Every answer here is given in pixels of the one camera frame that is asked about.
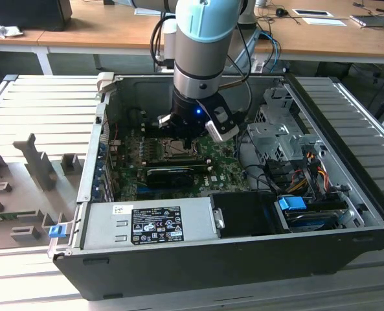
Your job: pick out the black box on desk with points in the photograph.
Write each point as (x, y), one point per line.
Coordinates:
(26, 14)

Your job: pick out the black RAM slot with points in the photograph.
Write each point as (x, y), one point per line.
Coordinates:
(178, 161)
(149, 131)
(198, 168)

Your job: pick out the dark flat laptop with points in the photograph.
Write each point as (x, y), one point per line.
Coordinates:
(371, 21)

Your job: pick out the blue plastic case latch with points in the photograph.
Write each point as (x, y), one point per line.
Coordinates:
(56, 232)

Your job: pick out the grey parts rack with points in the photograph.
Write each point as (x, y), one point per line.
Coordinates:
(23, 194)

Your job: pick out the crumpled white paper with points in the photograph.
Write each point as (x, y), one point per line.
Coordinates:
(4, 29)

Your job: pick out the white flat sheet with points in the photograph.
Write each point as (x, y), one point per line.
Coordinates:
(324, 21)

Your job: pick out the small wooden desk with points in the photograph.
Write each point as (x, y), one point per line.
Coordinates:
(13, 40)

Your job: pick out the long wooden desk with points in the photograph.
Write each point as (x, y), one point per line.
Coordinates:
(114, 29)

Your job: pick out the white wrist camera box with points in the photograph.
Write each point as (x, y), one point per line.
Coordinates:
(222, 134)

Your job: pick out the hard disk in blue carrier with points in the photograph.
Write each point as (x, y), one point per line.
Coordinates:
(290, 204)

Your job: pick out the silver metal drive cage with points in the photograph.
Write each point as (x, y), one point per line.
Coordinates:
(266, 136)

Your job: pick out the green motherboard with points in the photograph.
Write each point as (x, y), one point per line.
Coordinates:
(224, 162)

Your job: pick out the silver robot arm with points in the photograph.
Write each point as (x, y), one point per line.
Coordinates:
(198, 48)

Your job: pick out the black plastic shroud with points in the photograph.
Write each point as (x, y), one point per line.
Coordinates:
(240, 214)

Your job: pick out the black computer mouse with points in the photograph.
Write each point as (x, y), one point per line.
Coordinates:
(281, 12)

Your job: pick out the black PC case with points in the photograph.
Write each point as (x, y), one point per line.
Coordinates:
(211, 269)

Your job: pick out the silver power supply unit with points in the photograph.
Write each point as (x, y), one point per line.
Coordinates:
(104, 226)

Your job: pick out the blue expansion slot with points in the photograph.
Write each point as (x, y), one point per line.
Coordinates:
(143, 189)

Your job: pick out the beige plastic case latch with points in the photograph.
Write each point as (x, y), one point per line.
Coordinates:
(105, 82)

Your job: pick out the black graphics card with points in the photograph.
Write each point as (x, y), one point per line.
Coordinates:
(169, 177)

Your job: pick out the CPU silver plate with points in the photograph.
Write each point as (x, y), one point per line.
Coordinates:
(175, 148)

